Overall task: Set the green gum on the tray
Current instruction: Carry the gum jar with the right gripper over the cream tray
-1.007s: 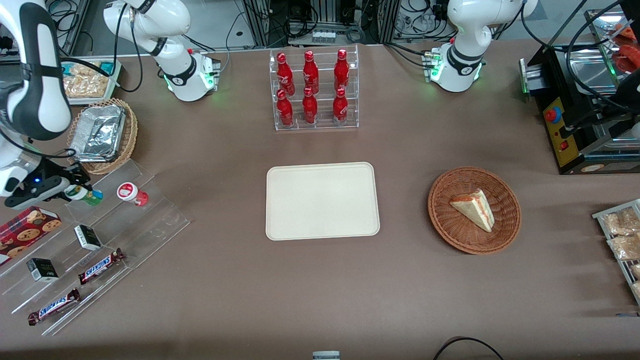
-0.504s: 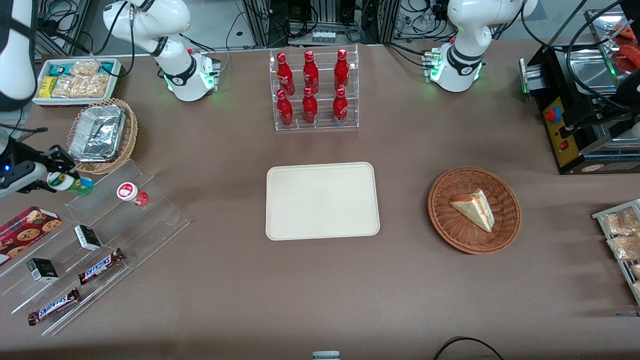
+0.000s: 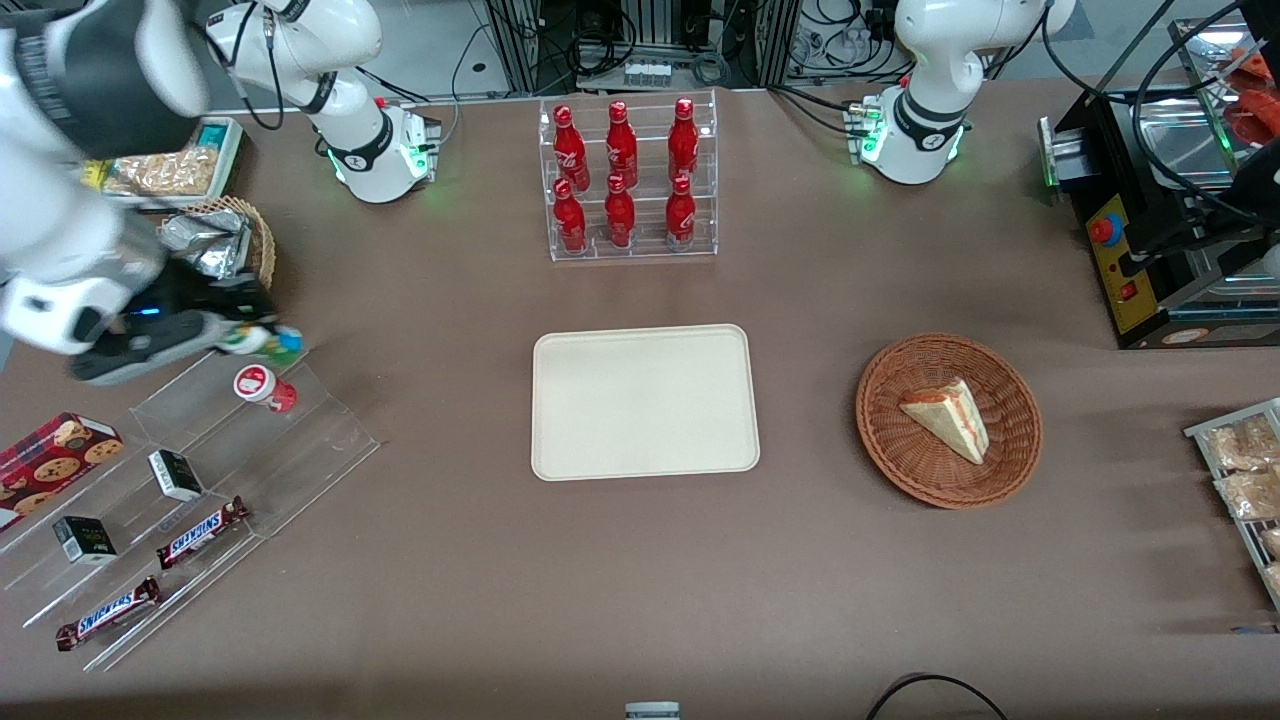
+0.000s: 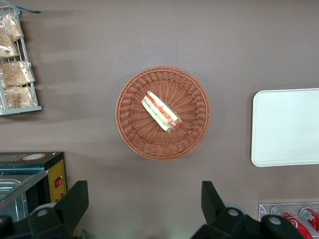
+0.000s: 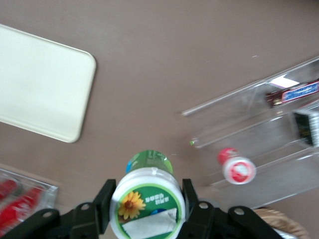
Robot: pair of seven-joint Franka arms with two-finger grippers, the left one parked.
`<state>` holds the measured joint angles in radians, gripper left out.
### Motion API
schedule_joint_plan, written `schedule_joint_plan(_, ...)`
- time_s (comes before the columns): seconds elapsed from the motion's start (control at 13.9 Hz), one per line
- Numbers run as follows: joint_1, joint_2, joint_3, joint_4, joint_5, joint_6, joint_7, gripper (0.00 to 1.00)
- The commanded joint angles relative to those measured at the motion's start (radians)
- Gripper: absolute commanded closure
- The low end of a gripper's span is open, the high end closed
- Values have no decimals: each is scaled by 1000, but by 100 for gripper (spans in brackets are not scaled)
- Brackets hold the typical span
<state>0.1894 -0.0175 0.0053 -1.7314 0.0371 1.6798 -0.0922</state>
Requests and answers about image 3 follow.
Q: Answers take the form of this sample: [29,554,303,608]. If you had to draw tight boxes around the red cookie box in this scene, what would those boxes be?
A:
[0,412,126,531]

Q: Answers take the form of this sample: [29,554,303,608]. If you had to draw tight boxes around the Snickers bar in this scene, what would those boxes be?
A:
[155,496,251,571]
[55,575,163,653]

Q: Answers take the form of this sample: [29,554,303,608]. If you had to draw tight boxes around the stainless steel tray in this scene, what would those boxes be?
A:
[1130,95,1246,193]

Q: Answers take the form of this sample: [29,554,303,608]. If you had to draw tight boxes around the light wicker foil basket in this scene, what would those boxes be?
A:
[150,195,277,293]

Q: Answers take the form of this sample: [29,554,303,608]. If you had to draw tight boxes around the black machine yellow panel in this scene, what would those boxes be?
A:
[1038,85,1280,351]

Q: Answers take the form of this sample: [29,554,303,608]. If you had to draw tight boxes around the small black box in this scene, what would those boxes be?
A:
[148,449,205,503]
[52,516,119,566]

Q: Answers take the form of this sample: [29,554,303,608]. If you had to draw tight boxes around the green gum bottle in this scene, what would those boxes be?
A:
[222,322,304,361]

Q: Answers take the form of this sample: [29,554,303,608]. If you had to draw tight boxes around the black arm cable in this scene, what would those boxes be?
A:
[203,5,288,132]

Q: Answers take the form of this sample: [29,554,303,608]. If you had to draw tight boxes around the large clear peanut bag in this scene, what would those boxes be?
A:
[103,147,220,197]

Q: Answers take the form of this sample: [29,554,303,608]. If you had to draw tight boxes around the clear acrylic bottle rack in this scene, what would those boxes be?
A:
[538,88,719,263]

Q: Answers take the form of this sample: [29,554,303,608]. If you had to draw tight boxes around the clear acrylic tiered stand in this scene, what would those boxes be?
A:
[0,330,382,673]

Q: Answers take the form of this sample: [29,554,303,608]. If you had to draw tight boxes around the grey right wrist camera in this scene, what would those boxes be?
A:
[70,309,243,387]

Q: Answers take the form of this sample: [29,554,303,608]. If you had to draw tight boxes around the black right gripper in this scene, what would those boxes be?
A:
[120,255,280,357]

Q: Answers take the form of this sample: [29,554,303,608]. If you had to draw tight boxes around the black looping cable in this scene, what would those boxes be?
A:
[1132,5,1280,221]

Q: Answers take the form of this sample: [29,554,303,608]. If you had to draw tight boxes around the grey wire rack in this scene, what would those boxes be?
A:
[1184,397,1280,613]

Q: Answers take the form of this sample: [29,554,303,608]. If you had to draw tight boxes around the red gum bottle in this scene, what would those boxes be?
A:
[233,364,298,414]

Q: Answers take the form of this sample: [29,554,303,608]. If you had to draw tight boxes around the beige plastic tray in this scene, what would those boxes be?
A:
[531,323,761,483]

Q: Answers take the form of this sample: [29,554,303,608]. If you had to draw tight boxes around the black floor cable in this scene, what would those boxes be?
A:
[864,673,1011,720]

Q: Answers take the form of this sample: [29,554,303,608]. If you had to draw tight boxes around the white snack bin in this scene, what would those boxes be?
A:
[80,115,246,213]

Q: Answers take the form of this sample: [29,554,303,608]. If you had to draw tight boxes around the silver foil packs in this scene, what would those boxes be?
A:
[158,209,252,281]

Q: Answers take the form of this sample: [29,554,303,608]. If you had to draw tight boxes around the wrapped triangle sandwich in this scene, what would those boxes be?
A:
[898,377,991,466]

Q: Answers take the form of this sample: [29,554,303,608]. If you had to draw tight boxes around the red cola bottle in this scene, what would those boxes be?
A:
[668,97,699,183]
[665,174,697,247]
[553,104,591,191]
[553,178,588,253]
[604,100,639,189]
[604,174,637,248]

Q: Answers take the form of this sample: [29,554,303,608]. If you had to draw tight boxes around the red packets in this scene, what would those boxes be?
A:
[1222,45,1280,149]

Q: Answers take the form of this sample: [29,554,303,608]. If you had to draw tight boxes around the brown wicker sandwich basket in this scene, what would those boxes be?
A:
[855,333,1044,511]

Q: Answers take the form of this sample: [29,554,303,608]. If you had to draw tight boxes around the black curved cable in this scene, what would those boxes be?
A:
[1040,0,1181,106]

